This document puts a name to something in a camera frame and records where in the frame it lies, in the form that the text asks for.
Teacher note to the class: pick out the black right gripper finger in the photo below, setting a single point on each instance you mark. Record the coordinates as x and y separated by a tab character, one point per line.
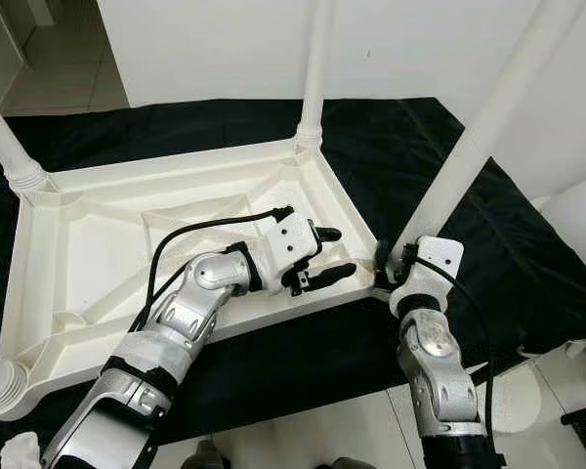
382	256

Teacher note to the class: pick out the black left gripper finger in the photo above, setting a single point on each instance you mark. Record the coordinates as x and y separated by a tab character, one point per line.
328	234
330	276

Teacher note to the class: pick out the white plastic table top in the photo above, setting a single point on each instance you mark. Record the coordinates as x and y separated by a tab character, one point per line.
78	254

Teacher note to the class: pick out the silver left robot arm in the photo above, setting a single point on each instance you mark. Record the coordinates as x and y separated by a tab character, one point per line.
176	322

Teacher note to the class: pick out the black table cloth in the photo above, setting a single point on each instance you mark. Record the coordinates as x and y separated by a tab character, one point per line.
527	254

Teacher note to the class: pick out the white electric fan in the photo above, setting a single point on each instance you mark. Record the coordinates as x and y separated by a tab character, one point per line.
576	230

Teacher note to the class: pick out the grey robot right leg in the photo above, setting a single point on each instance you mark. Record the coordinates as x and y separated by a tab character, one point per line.
352	463

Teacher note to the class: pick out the white crumpled plastic sheet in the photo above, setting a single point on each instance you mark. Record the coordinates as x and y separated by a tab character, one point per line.
21	451

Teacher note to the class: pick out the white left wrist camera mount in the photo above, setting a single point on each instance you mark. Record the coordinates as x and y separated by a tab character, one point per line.
295	239

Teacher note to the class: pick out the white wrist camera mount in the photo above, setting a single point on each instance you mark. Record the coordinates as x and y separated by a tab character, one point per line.
295	239
435	259

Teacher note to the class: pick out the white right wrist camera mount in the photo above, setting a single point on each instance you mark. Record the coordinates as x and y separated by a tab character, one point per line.
435	259

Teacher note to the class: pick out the black metal frame bar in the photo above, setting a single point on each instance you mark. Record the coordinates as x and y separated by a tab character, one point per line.
498	369

